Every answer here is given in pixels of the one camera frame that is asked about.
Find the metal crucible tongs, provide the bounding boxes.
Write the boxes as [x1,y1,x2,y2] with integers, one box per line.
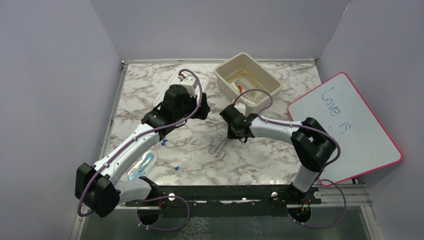
[208,137,228,160]

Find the lone blue capped tube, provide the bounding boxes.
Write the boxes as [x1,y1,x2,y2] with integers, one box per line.
[174,158,192,171]

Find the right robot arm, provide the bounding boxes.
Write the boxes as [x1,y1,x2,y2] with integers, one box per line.
[219,104,340,204]

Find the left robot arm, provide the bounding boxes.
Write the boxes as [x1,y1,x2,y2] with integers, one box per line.
[75,84,210,217]

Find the white bin lid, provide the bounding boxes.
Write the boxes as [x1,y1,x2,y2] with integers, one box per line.
[152,71,211,107]

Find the beige plastic bin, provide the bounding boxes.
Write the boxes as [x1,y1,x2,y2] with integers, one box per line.
[214,52,282,115]

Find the blue goggles in bag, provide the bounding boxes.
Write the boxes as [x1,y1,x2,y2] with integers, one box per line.
[127,150,159,181]

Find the pink framed whiteboard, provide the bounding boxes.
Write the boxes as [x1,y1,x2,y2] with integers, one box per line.
[287,72,404,183]

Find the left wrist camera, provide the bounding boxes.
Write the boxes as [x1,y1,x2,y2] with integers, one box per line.
[177,74,199,97]

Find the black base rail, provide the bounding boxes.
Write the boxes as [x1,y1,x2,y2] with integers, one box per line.
[125,184,322,218]

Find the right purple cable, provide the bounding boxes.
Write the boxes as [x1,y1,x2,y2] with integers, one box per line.
[231,88,348,230]

